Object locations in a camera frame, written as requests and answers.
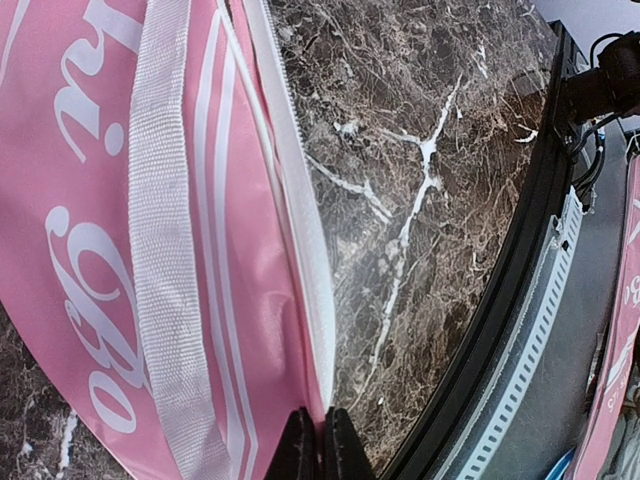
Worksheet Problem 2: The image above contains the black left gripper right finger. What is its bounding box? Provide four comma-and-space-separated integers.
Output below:
322, 407, 377, 480

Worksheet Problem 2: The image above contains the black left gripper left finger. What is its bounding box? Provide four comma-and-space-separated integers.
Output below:
267, 408, 318, 480

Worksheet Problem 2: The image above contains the pink racket cover bag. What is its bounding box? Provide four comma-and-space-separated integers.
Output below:
1, 1, 335, 479

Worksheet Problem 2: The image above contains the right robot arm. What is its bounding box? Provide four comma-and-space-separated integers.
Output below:
563, 31, 639, 124

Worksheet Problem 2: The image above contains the black front rail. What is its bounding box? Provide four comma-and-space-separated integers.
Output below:
383, 21, 576, 479

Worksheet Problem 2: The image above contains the white slotted cable duct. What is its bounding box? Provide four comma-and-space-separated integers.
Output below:
454, 188, 583, 479

